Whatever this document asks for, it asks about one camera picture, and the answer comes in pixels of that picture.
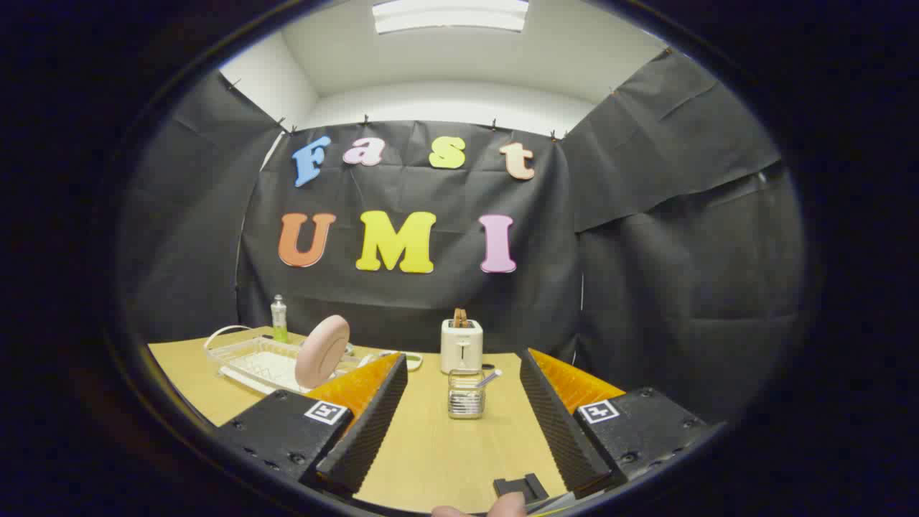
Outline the white toaster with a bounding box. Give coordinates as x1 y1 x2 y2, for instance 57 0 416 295
440 320 484 375

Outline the black backdrop cloth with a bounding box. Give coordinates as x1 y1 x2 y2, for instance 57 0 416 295
118 47 805 424

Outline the white drip tray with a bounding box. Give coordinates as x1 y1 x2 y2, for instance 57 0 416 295
219 350 309 394

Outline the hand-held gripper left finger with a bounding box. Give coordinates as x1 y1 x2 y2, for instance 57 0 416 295
214 352 409 498

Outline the metal wire basket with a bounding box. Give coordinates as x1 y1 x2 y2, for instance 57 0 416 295
447 368 487 420

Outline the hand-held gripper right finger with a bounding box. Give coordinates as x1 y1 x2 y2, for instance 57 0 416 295
518 348 715 500

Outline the pink plate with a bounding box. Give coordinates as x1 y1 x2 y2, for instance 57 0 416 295
295 315 351 391

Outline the white wire dish rack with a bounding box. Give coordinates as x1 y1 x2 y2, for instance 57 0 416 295
203 325 374 396

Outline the ceiling light panel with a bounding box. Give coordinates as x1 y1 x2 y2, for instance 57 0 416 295
372 0 530 34

